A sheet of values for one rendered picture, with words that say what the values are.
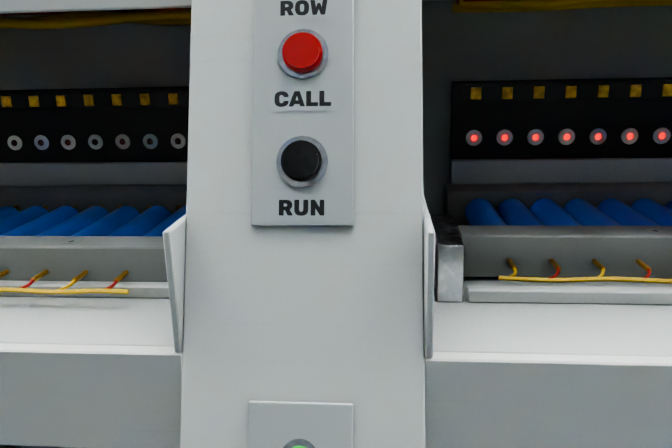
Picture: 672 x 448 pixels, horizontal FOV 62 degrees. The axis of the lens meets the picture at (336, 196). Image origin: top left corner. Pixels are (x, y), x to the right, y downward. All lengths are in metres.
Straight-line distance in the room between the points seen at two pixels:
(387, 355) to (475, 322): 0.05
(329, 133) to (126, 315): 0.13
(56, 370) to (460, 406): 0.16
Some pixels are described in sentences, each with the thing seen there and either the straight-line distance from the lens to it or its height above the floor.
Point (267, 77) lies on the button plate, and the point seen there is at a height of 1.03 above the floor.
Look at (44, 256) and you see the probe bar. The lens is 0.31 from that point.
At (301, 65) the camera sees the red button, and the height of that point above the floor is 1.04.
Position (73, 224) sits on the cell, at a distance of 0.37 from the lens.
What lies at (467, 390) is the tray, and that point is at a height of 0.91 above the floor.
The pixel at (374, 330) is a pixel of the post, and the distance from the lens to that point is 0.22.
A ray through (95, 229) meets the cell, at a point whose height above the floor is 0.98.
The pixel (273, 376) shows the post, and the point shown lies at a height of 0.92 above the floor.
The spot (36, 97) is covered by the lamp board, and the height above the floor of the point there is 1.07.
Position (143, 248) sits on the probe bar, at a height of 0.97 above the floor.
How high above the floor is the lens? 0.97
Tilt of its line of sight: 5 degrees up
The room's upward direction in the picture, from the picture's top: straight up
